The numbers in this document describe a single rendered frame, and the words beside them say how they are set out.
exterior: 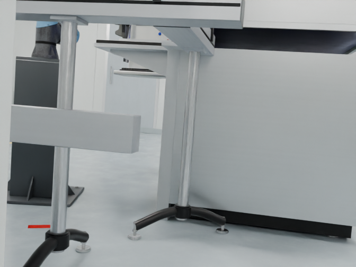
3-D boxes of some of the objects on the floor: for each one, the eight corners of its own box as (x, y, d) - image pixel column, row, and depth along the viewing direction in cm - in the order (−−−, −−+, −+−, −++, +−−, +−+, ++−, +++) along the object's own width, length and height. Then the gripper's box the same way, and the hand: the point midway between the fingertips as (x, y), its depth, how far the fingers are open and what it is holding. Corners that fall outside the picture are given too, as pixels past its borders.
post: (170, 217, 214) (202, -205, 199) (167, 220, 208) (200, -215, 193) (158, 216, 215) (189, -204, 200) (155, 219, 209) (186, -214, 194)
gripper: (117, 4, 224) (115, 43, 226) (111, -1, 216) (109, 40, 217) (132, 4, 223) (130, 43, 224) (126, 0, 214) (125, 41, 215)
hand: (125, 39), depth 220 cm, fingers closed, pressing on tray
